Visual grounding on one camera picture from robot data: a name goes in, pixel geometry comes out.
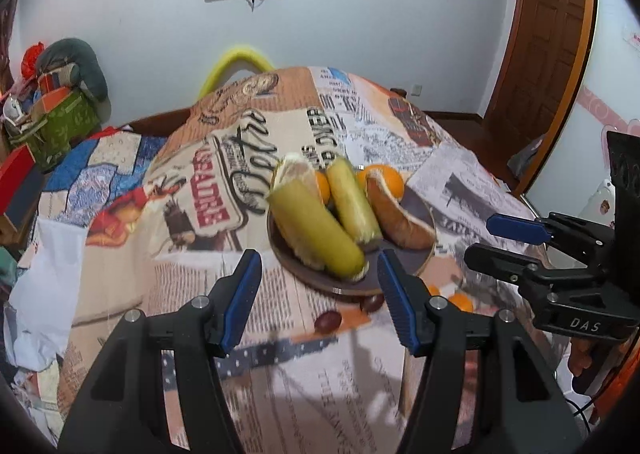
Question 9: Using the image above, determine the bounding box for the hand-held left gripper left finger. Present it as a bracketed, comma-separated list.
[57, 249, 263, 454]

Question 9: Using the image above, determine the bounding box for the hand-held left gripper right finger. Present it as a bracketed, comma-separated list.
[376, 249, 586, 454]

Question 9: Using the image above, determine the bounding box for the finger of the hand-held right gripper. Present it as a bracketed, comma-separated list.
[486, 213, 615, 262]
[464, 243, 603, 307]

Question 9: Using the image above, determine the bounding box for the dark purple plate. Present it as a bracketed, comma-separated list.
[266, 184, 438, 295]

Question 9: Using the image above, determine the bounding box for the bread roll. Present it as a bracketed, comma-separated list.
[366, 173, 437, 249]

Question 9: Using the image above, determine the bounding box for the green corn cob front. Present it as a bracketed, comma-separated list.
[326, 156, 383, 245]

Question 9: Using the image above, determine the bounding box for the large orange with sticker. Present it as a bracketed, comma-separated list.
[315, 169, 332, 205]

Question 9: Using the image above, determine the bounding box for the person's right hand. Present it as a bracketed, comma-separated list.
[569, 338, 595, 379]

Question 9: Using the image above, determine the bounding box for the grey cloth bundle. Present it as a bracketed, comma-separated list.
[507, 134, 548, 182]

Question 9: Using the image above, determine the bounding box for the newspaper-print blanket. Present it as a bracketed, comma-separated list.
[60, 66, 566, 454]

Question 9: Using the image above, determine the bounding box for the brown wooden door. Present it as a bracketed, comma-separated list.
[482, 0, 598, 195]

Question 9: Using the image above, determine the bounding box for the white heart-print sliding door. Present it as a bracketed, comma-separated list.
[520, 0, 640, 229]

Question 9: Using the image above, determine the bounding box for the blue patchwork quilt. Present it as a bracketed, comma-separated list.
[0, 126, 171, 385]

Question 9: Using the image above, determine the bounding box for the white cloth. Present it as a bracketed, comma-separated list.
[5, 219, 91, 372]

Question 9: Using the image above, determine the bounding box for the green storage box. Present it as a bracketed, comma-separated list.
[5, 84, 103, 172]

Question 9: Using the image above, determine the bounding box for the orange cardboard box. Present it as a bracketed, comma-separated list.
[32, 74, 73, 115]

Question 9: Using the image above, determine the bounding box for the grey pillow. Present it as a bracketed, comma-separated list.
[36, 38, 110, 102]

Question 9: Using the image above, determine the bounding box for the red plastic bag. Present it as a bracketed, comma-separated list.
[21, 42, 45, 79]

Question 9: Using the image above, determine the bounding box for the dark brown curtain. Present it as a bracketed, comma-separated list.
[0, 0, 21, 94]

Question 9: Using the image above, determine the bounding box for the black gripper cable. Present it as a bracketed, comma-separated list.
[564, 393, 603, 432]

